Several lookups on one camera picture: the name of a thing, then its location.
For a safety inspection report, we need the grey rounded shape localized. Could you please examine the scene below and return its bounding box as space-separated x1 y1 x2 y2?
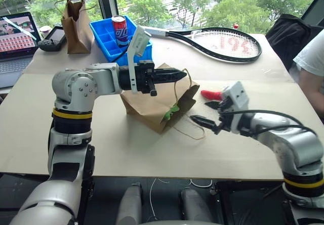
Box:
179 187 216 223
115 183 143 225

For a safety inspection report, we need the black window frame post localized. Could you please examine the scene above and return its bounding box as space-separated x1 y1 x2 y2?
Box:
93 0 117 21

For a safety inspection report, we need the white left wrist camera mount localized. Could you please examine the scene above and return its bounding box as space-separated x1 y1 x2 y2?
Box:
126 25 152 95

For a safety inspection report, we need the white cable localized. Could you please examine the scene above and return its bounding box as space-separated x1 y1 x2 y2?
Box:
148 177 214 218

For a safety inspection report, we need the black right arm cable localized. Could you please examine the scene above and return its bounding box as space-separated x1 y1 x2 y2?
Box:
219 109 318 138

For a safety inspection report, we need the tall brown paper bag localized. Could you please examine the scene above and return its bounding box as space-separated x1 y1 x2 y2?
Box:
54 0 98 55

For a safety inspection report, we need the pink lidded cup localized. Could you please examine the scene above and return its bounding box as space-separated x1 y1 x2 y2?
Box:
39 25 53 40

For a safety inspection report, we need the black tennis racket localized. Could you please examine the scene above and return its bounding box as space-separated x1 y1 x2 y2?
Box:
141 25 263 64

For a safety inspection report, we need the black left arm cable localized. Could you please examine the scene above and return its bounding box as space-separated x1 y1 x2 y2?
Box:
108 47 130 63

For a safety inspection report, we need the creased brown paper bag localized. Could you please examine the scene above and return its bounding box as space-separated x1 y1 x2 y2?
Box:
120 63 206 141

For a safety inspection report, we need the black bag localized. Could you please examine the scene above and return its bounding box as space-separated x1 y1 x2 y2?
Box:
265 13 324 72

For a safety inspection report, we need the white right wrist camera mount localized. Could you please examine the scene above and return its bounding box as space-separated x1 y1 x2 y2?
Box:
222 81 250 134

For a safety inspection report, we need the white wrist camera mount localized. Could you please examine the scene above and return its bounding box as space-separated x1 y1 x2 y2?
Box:
222 81 250 134
126 25 152 95

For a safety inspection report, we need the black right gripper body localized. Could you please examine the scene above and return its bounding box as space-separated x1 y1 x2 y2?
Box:
218 96 234 132

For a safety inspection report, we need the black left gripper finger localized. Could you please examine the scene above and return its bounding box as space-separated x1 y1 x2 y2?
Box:
154 68 188 77
154 76 187 85

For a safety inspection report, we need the black handheld controller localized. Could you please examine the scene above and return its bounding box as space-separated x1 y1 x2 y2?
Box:
37 25 67 52

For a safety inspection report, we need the person in white t-shirt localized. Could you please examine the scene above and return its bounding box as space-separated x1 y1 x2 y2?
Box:
288 29 324 124

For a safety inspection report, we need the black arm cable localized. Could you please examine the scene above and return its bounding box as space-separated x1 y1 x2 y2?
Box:
108 47 130 63
219 109 318 138

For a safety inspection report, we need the grey laptop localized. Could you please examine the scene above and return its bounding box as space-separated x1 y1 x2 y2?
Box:
0 11 43 89

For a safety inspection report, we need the red soda can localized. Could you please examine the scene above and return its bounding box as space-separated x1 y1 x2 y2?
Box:
111 15 131 48

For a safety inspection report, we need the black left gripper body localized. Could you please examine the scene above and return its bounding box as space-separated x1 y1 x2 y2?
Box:
134 61 158 97

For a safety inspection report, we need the green plush toy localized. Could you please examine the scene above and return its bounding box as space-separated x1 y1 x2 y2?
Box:
161 103 180 121

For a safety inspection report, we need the blue plastic divided bin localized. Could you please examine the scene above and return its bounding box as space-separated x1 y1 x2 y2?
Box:
89 15 154 63

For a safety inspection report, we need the red plush toy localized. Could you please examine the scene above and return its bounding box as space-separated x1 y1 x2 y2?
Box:
200 89 225 102

